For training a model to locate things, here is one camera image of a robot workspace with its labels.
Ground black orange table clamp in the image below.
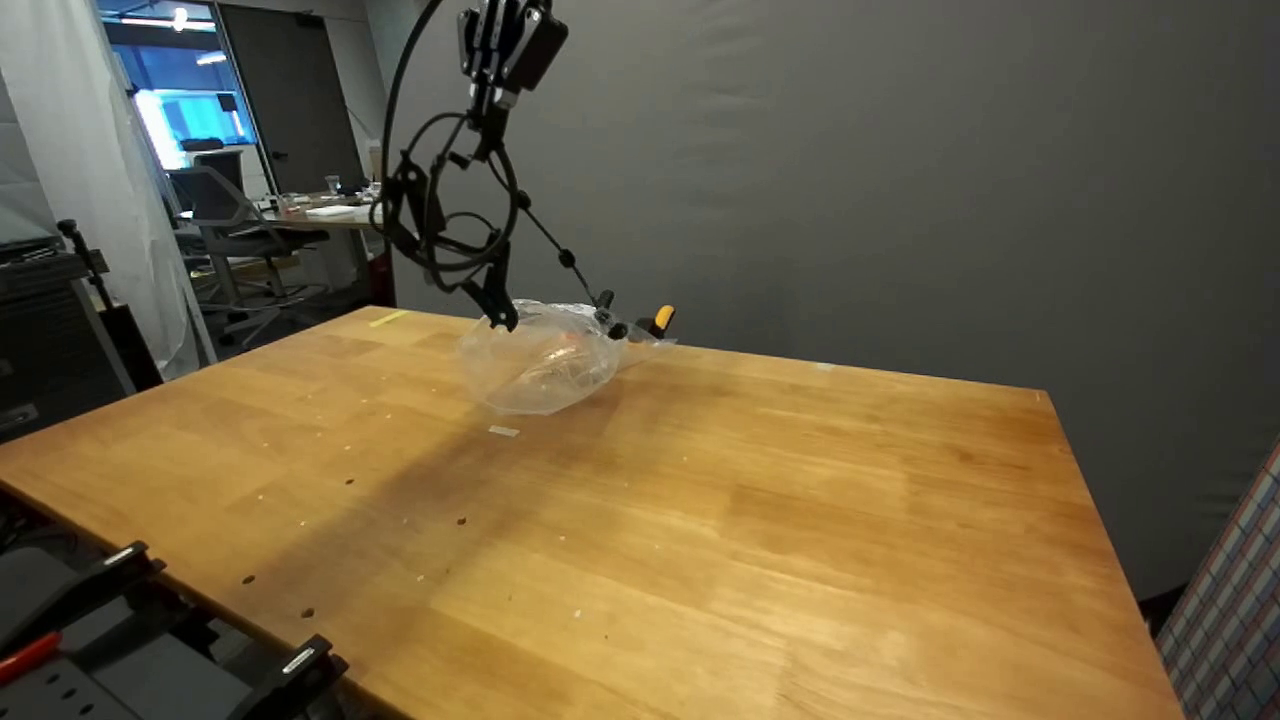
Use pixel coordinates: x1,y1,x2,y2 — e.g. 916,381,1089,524
602,302,676,338

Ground black tripod stand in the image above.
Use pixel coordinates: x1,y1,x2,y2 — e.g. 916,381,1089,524
56,219,160,392

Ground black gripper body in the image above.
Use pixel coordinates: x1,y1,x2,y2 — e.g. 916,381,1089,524
460,0,566,90

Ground black clamp at table edge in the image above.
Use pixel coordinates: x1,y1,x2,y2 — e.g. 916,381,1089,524
0,545,160,651

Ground clear plastic bag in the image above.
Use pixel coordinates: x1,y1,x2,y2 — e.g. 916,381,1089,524
454,299,625,417

